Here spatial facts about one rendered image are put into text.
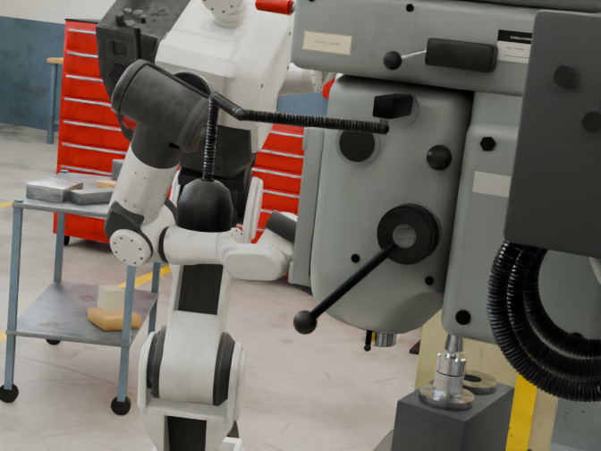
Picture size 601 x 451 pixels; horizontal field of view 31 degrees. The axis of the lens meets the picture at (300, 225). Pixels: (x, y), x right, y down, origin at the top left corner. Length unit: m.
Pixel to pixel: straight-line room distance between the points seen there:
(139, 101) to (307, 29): 0.52
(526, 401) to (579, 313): 2.00
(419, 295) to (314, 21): 0.35
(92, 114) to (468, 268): 5.74
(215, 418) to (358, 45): 1.04
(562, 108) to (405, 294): 0.43
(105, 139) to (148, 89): 5.13
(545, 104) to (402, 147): 0.35
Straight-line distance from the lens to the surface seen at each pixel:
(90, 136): 6.92
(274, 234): 1.83
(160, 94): 1.74
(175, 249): 1.91
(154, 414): 2.14
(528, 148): 0.98
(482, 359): 3.24
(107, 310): 4.59
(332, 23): 1.28
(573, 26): 0.97
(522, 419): 3.27
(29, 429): 4.34
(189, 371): 2.06
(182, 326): 2.07
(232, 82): 1.82
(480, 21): 1.24
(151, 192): 1.85
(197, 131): 1.73
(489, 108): 1.25
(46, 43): 12.47
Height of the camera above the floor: 1.71
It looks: 12 degrees down
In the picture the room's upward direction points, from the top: 6 degrees clockwise
